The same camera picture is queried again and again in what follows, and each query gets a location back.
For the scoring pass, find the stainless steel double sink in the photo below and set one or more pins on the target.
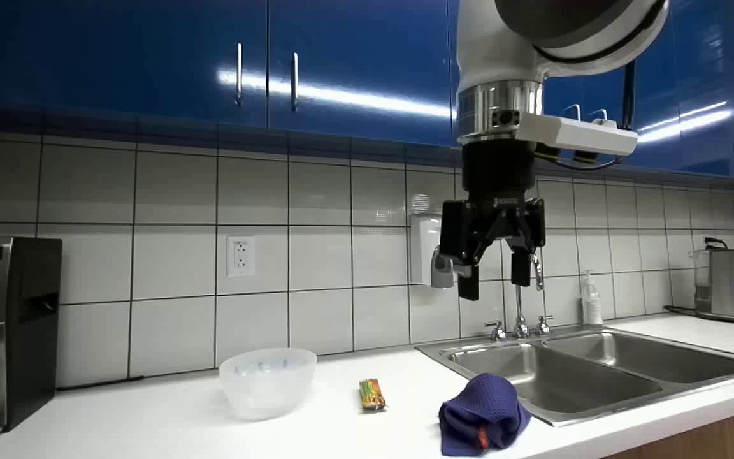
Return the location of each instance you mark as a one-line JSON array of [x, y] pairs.
[[597, 370]]

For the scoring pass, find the blue upper cabinet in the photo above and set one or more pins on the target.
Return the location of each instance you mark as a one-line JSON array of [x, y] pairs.
[[128, 59]]

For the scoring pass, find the wooden lower cabinet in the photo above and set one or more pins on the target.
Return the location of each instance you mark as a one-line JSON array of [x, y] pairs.
[[707, 436]]

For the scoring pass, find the white wall soap dispenser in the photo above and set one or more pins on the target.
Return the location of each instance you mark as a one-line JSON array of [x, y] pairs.
[[424, 252]]

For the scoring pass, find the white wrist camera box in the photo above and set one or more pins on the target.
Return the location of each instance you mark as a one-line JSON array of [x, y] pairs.
[[581, 133]]

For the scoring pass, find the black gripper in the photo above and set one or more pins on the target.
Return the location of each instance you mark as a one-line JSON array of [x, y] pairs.
[[500, 175]]

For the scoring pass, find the black coffee machine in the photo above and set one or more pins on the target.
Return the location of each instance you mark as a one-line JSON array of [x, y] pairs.
[[11, 332]]

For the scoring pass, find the blue towel with red tag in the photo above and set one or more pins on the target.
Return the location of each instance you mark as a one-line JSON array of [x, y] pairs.
[[482, 412]]

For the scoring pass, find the chrome gooseneck faucet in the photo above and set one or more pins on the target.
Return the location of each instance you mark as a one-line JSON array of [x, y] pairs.
[[540, 297]]

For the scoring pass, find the clear soap bottle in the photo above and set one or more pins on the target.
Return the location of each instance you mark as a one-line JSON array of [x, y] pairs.
[[592, 304]]

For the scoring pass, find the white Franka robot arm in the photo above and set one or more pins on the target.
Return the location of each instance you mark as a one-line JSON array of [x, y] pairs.
[[495, 51]]

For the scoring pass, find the steel countertop appliance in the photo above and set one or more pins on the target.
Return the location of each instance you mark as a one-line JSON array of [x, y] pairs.
[[732, 283]]

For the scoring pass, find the white wall outlet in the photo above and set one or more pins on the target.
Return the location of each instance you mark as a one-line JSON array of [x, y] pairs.
[[240, 255]]

